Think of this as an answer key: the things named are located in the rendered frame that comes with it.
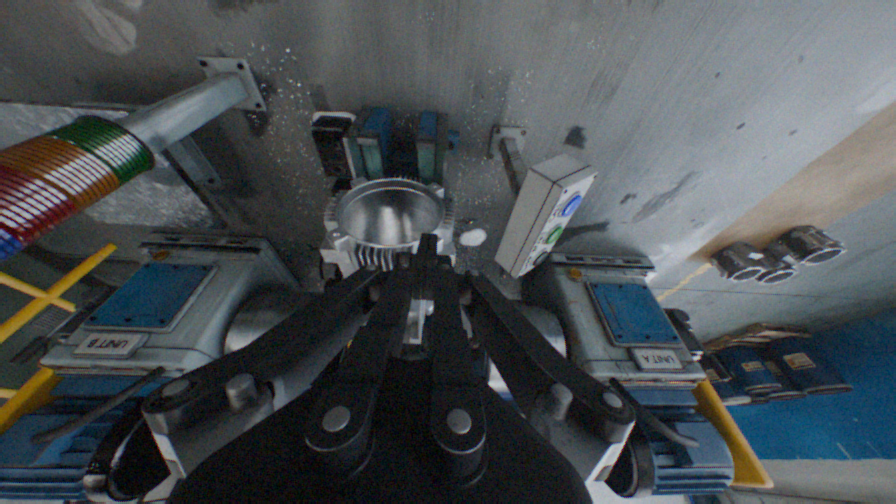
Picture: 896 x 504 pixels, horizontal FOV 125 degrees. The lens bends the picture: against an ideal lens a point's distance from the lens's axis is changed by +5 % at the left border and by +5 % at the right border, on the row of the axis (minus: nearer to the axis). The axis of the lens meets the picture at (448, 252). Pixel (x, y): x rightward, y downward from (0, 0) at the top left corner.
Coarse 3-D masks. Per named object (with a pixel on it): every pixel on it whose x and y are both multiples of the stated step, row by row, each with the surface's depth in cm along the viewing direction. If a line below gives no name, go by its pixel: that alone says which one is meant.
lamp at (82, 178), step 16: (16, 144) 21; (32, 144) 21; (48, 144) 21; (64, 144) 22; (0, 160) 19; (16, 160) 20; (32, 160) 20; (48, 160) 21; (64, 160) 22; (80, 160) 22; (96, 160) 23; (32, 176) 20; (48, 176) 21; (64, 176) 21; (80, 176) 22; (96, 176) 23; (112, 176) 25; (64, 192) 21; (80, 192) 22; (96, 192) 24; (80, 208) 23
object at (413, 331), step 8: (416, 304) 34; (424, 304) 41; (416, 312) 33; (424, 312) 44; (408, 320) 42; (416, 320) 42; (408, 328) 44; (416, 328) 42; (408, 336) 43; (416, 336) 41
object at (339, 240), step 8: (352, 184) 39; (360, 184) 39; (432, 184) 40; (440, 192) 40; (328, 232) 31; (336, 232) 31; (344, 232) 32; (328, 240) 32; (336, 240) 31; (344, 240) 31; (440, 240) 32; (336, 248) 31; (344, 248) 32; (440, 248) 33; (432, 304) 45
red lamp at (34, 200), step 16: (0, 176) 19; (16, 176) 19; (0, 192) 18; (16, 192) 19; (32, 192) 20; (48, 192) 20; (0, 208) 18; (16, 208) 19; (32, 208) 20; (48, 208) 20; (64, 208) 21; (0, 224) 18; (16, 224) 19; (32, 224) 20; (48, 224) 21; (32, 240) 20
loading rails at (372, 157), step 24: (360, 120) 41; (384, 120) 41; (432, 120) 43; (360, 144) 39; (384, 144) 42; (432, 144) 37; (456, 144) 48; (360, 168) 41; (384, 168) 43; (408, 168) 49; (432, 168) 41; (432, 312) 81
